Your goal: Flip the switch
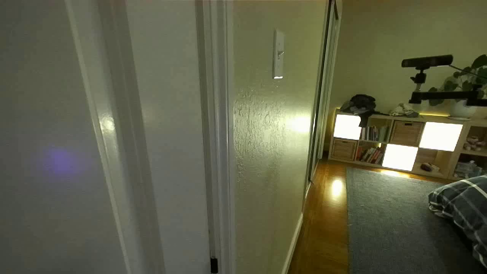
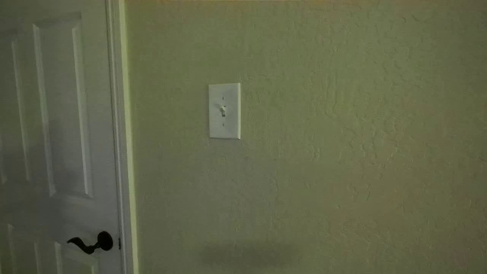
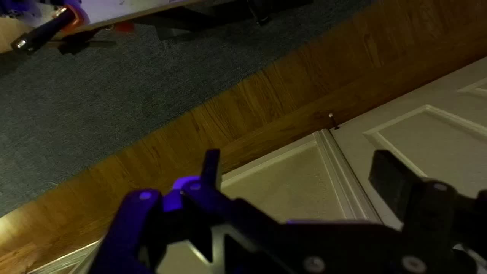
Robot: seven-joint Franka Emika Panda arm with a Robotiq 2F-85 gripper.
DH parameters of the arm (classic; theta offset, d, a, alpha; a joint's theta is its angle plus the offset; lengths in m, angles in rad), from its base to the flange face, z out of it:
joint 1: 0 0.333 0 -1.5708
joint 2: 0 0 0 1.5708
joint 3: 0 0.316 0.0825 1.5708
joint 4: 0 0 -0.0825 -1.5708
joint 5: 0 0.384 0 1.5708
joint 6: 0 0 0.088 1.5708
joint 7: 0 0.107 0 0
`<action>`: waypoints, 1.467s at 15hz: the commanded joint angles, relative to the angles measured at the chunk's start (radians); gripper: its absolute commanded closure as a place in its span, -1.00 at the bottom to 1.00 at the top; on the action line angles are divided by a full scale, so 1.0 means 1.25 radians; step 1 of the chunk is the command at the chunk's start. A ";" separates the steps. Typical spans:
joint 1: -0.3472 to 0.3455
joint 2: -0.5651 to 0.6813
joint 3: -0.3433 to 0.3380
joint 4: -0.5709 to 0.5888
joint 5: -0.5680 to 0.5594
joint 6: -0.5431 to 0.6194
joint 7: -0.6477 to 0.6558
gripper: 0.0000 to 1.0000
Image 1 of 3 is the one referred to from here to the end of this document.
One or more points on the white baseboard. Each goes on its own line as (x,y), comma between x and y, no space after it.
(289,254)

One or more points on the wicker storage basket lower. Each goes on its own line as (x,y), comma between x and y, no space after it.
(342,149)

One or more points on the wicker storage basket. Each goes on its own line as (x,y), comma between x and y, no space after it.
(406,133)
(342,149)

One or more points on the dark bag on shelf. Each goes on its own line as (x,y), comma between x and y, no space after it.
(362,105)

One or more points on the black door hinge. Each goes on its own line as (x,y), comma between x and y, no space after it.
(213,265)

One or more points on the wicker storage basket upper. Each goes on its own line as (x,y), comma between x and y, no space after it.
(406,133)

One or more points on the grey area rug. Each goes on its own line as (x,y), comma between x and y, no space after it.
(392,232)

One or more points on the white door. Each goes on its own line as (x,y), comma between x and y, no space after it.
(100,139)

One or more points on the wooden cube shelf unit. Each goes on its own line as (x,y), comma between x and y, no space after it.
(447,148)

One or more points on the plaid dark blanket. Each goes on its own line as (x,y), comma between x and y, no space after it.
(464,203)

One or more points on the green potted plant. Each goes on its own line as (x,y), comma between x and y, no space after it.
(470,78)

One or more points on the white closet door frame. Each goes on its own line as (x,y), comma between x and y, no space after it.
(324,78)

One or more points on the white wall light switch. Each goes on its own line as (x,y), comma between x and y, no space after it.
(278,55)

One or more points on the white door frame trim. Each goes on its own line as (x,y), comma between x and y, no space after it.
(216,87)

